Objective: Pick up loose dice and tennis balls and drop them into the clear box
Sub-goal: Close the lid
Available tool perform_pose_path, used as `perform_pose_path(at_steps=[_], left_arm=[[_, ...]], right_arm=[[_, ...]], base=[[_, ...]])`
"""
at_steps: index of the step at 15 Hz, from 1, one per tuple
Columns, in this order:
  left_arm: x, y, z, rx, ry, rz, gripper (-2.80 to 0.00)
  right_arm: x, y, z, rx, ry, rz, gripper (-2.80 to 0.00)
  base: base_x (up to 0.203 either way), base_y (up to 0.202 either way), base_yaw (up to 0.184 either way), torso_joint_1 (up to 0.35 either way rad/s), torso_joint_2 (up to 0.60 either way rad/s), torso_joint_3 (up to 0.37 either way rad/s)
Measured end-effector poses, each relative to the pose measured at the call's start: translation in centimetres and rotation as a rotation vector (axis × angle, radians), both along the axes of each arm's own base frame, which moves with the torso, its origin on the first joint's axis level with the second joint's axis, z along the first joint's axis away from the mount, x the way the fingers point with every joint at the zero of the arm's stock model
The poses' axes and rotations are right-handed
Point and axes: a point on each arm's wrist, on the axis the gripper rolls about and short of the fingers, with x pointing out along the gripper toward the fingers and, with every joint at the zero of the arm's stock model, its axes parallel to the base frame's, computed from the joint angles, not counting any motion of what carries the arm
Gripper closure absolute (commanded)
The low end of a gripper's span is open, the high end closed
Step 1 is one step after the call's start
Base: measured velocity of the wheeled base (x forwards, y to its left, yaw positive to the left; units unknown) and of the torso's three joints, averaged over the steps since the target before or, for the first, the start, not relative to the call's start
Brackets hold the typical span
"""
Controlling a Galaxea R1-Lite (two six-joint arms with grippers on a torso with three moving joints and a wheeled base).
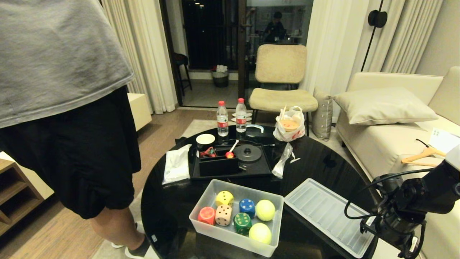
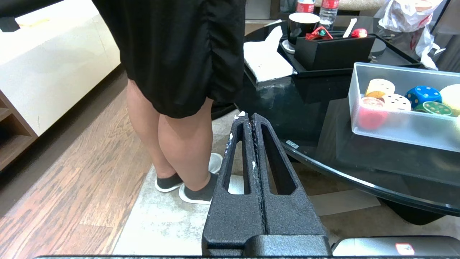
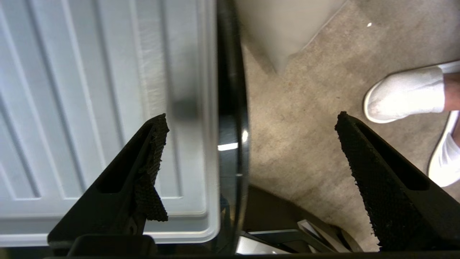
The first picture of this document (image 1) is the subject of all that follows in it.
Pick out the yellow-green tennis ball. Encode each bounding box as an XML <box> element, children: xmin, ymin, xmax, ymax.
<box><xmin>255</xmin><ymin>200</ymin><xmax>276</xmax><ymax>221</ymax></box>
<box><xmin>249</xmin><ymin>223</ymin><xmax>272</xmax><ymax>244</ymax></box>

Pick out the clear plastic box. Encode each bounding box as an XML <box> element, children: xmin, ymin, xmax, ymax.
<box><xmin>189</xmin><ymin>179</ymin><xmax>284</xmax><ymax>258</ymax></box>

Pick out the water bottle red cap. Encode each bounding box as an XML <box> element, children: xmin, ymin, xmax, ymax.
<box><xmin>216</xmin><ymin>101</ymin><xmax>229</xmax><ymax>137</ymax></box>
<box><xmin>235</xmin><ymin>98</ymin><xmax>248</xmax><ymax>133</ymax></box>

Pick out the white spoon with red ball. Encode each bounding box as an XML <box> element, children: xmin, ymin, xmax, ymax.
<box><xmin>225</xmin><ymin>140</ymin><xmax>240</xmax><ymax>159</ymax></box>

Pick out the black tray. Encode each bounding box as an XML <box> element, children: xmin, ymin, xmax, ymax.
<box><xmin>190</xmin><ymin>144</ymin><xmax>273</xmax><ymax>180</ymax></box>

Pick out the dark waste bin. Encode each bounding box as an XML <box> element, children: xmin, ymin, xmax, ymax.
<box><xmin>212</xmin><ymin>65</ymin><xmax>230</xmax><ymax>88</ymax></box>

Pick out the plastic bag with food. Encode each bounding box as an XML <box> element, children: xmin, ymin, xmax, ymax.
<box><xmin>273</xmin><ymin>105</ymin><xmax>306</xmax><ymax>142</ymax></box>

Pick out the clear plastic wrapper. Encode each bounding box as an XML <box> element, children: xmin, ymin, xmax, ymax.
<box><xmin>272</xmin><ymin>142</ymin><xmax>301</xmax><ymax>180</ymax></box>

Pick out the white tissue pack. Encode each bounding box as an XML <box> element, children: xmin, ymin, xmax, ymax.
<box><xmin>162</xmin><ymin>144</ymin><xmax>193</xmax><ymax>185</ymax></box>

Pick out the yellow die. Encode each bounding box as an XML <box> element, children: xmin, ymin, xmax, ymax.
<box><xmin>216</xmin><ymin>191</ymin><xmax>234</xmax><ymax>207</ymax></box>

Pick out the glass balcony door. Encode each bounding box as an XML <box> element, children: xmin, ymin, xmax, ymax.
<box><xmin>160</xmin><ymin>0</ymin><xmax>314</xmax><ymax>109</ymax></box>

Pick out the blue die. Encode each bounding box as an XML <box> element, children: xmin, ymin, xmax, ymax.
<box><xmin>239</xmin><ymin>198</ymin><xmax>256</xmax><ymax>218</ymax></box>

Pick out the beige chair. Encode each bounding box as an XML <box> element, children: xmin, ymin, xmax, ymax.
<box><xmin>249</xmin><ymin>44</ymin><xmax>319</xmax><ymax>137</ymax></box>

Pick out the black stool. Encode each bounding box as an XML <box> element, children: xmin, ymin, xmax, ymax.
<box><xmin>173</xmin><ymin>53</ymin><xmax>193</xmax><ymax>97</ymax></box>

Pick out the beige die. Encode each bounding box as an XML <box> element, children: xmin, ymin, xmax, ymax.
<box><xmin>215</xmin><ymin>205</ymin><xmax>233</xmax><ymax>227</ymax></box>

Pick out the red die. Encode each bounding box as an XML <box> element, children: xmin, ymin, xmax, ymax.
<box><xmin>198</xmin><ymin>206</ymin><xmax>216</xmax><ymax>226</ymax></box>

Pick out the beige ottoman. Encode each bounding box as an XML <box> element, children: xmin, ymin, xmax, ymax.
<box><xmin>127</xmin><ymin>93</ymin><xmax>153</xmax><ymax>132</ymax></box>

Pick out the grey cushion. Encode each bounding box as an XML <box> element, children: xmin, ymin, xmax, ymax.
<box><xmin>312</xmin><ymin>88</ymin><xmax>334</xmax><ymax>141</ymax></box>

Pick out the green die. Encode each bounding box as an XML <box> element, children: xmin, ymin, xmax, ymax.
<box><xmin>233</xmin><ymin>213</ymin><xmax>252</xmax><ymax>236</ymax></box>

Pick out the cream curtain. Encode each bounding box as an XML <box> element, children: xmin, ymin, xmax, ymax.
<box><xmin>100</xmin><ymin>0</ymin><xmax>179</xmax><ymax>115</ymax></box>
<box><xmin>300</xmin><ymin>0</ymin><xmax>445</xmax><ymax>95</ymax></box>

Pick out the clear plastic lid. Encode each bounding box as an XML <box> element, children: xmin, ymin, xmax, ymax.
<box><xmin>284</xmin><ymin>178</ymin><xmax>378</xmax><ymax>259</ymax></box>

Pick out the beige sofa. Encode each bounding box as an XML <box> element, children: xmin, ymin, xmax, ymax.
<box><xmin>336</xmin><ymin>66</ymin><xmax>460</xmax><ymax>259</ymax></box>

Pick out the beige pillow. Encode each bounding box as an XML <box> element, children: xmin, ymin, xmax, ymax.
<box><xmin>332</xmin><ymin>86</ymin><xmax>439</xmax><ymax>126</ymax></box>

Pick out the person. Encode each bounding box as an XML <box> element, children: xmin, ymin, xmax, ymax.
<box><xmin>0</xmin><ymin>0</ymin><xmax>151</xmax><ymax>259</ymax></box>

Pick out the black floor lamp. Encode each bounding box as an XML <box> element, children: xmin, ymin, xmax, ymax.
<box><xmin>361</xmin><ymin>0</ymin><xmax>388</xmax><ymax>72</ymax></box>

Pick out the wooden clothes hanger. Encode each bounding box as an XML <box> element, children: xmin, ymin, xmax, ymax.
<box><xmin>400</xmin><ymin>138</ymin><xmax>447</xmax><ymax>167</ymax></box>

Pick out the white paper sheet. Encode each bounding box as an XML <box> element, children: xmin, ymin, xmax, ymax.
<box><xmin>427</xmin><ymin>127</ymin><xmax>460</xmax><ymax>154</ymax></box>

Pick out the wooden shelf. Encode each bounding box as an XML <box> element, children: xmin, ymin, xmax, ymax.
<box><xmin>0</xmin><ymin>158</ymin><xmax>46</xmax><ymax>237</ymax></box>

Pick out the black cable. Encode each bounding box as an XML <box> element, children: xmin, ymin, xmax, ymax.
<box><xmin>344</xmin><ymin>168</ymin><xmax>445</xmax><ymax>220</ymax></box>

